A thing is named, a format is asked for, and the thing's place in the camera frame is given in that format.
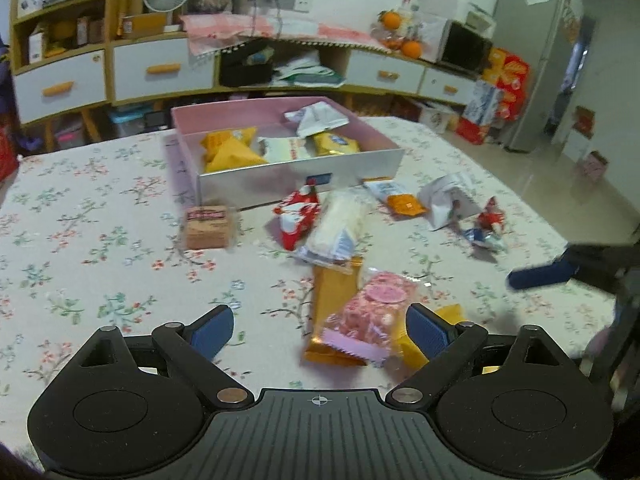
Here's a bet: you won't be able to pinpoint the clear plastic storage box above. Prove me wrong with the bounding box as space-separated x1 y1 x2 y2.
54 120 91 150
107 105 146 138

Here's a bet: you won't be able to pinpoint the wooden cabinet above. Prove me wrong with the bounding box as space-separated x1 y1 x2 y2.
9 0 483 153

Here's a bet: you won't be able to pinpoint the clear bag of oranges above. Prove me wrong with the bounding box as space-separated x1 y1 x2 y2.
372 25 406 52

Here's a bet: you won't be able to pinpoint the large yellow snack packet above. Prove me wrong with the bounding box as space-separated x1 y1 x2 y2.
397 304 468 372

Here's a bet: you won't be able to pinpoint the long white snack packet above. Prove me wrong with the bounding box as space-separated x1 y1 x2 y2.
292 187 373 273

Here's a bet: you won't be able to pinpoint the pink cardboard box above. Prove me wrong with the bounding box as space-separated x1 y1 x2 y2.
170 96 405 212

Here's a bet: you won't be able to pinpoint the red bag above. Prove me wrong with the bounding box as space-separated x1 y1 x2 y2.
0 125 20 183

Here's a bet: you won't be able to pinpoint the silver fridge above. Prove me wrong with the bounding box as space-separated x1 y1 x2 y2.
492 0 586 153

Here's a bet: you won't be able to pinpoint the yellow blue snack packet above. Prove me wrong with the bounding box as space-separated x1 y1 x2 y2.
312 131 361 157

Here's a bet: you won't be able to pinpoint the white printed box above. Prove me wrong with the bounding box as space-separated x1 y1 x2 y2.
417 102 461 133

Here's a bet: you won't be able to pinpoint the red orange carton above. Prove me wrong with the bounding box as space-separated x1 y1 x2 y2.
482 47 531 121

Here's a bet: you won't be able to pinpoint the white appliance box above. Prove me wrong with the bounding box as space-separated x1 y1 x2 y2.
419 0 497 36

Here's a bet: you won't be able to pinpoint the silver blue candy wrapper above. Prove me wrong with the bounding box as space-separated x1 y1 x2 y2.
462 225 508 256

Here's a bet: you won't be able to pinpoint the blue white carton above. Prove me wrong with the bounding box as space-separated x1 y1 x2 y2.
462 80 503 126

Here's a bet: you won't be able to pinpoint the pink checked cloth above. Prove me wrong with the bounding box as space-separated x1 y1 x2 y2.
179 12 396 58

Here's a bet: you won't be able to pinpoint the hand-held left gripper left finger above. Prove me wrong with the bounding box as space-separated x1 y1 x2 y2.
75 304 253 410

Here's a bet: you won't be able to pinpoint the red white snack packet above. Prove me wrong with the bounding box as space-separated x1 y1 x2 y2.
272 185 321 252

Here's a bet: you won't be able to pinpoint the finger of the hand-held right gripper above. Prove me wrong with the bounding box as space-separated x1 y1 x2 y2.
506 254 576 291

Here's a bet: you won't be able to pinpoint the pink snack packet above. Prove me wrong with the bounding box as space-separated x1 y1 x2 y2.
322 270 426 365

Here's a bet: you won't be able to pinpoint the white microwave black door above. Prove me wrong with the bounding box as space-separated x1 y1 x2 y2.
417 15 493 78

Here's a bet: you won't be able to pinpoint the red floor box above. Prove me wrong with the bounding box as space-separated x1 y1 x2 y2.
570 106 596 138

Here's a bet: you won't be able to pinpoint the yellow orange toy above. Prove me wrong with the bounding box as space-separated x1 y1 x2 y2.
47 19 76 56

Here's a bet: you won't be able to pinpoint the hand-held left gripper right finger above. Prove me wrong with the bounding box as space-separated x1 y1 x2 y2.
390 303 567 409

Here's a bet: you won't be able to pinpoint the long orange snack packet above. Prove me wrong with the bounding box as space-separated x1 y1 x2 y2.
305 256 371 368

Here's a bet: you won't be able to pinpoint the small brown boxes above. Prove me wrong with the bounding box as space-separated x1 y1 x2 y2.
76 16 105 46

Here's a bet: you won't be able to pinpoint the brown cookie packet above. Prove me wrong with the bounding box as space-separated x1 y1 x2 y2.
182 203 240 251

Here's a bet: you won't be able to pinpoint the pile of white bags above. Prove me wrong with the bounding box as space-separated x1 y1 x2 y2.
272 52 346 88

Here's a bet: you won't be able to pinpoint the white grey snack packet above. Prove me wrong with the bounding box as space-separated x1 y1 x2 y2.
284 102 350 137

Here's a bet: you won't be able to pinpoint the white drawer orange handle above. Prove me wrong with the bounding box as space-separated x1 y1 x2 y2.
12 50 108 123
112 37 217 102
419 67 478 106
344 51 426 95

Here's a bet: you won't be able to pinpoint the orange white snack packet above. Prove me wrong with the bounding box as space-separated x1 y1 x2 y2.
362 178 430 218

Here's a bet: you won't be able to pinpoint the yellow egg tray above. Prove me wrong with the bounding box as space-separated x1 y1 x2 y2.
350 97 396 117

